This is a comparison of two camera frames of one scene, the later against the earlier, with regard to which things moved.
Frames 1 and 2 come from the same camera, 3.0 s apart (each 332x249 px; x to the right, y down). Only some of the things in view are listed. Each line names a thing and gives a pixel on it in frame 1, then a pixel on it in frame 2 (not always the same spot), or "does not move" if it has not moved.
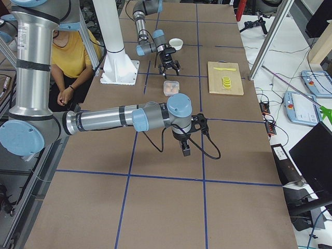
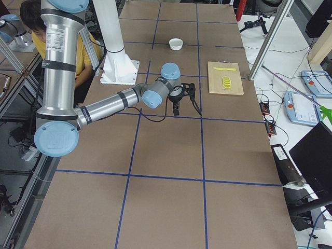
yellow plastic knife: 221,68 does not move
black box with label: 287,172 does not move
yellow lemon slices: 226,82 does not move
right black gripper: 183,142 → 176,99
